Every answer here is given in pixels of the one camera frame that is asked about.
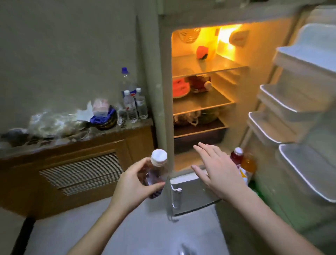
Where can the red food container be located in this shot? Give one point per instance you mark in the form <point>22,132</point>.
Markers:
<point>199,84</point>

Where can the large blue capped water bottle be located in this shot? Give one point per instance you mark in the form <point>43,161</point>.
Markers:
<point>128,81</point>

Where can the pink tissue pack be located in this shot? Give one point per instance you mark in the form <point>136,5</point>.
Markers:
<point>100,107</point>

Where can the person's left hand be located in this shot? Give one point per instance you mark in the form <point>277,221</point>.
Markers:
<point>131,191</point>

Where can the white paper sheet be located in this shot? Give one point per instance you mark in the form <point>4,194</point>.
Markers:
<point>84,113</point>

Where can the crumpled clear plastic bag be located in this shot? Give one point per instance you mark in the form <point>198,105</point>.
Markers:
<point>57,124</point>

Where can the wooden cabinet with marble top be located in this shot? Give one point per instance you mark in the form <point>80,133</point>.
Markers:
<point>31,178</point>

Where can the person's left forearm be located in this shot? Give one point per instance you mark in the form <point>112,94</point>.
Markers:
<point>99,233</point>

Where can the green bowl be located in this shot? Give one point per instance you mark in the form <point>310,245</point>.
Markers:
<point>209,115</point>

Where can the dark patterned bowl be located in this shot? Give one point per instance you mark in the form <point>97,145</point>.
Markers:
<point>107,125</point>

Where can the plastic bottle with dark juice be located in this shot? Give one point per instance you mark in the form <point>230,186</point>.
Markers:
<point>155,176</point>

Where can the person's right hand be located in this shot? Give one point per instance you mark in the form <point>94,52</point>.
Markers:
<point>223,178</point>

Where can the tied clear food bag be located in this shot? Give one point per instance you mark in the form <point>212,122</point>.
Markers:
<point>187,118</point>

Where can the orange juice bottle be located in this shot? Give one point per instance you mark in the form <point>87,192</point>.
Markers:
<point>248,165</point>

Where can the orange food packet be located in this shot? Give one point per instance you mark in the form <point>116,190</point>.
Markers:
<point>202,52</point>

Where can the small clear glass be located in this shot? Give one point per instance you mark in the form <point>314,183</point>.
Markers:
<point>121,118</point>

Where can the watermelon slices on plate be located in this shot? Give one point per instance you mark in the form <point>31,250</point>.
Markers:
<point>181,88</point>

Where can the dark round object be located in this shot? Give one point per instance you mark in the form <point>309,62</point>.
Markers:
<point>13,138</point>

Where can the silver refrigerator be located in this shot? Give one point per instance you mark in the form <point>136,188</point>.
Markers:
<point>262,78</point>

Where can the blue cloth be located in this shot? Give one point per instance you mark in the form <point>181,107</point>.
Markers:
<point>101,118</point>

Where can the person's right forearm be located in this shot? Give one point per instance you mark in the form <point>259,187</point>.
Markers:
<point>270,228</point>

